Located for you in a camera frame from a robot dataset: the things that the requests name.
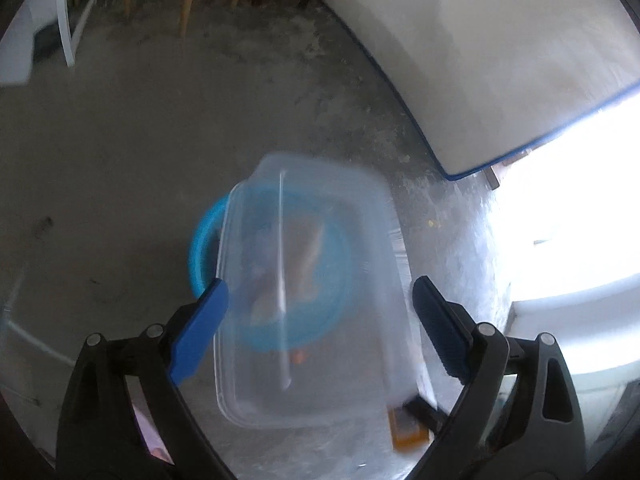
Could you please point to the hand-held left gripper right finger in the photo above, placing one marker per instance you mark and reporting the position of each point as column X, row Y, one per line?
column 440, row 330

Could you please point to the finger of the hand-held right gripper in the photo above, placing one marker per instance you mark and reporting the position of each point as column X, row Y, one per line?
column 425, row 412

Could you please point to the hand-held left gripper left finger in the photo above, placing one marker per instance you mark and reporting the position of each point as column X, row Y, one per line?
column 200, row 330

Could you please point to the blue plastic basket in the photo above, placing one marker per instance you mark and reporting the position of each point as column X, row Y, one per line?
column 205, row 240

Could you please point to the clear plastic container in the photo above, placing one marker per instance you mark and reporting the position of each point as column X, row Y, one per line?
column 325, row 360

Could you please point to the white mattress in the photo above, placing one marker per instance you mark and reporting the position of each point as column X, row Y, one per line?
column 475, row 60

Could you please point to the white side table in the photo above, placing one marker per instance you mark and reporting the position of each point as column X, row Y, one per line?
column 65, row 20

